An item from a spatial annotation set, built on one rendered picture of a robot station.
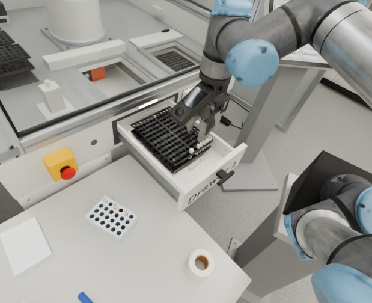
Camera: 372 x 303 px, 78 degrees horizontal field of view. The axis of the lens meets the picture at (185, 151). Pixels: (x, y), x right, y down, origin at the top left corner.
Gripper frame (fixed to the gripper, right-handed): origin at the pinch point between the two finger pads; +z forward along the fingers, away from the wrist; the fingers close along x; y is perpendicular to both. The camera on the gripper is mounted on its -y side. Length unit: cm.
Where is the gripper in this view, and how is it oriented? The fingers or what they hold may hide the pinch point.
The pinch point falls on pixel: (193, 136)
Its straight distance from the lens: 68.0
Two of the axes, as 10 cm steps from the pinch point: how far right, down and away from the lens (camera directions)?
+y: 7.1, -4.6, 5.4
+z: -1.5, 6.5, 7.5
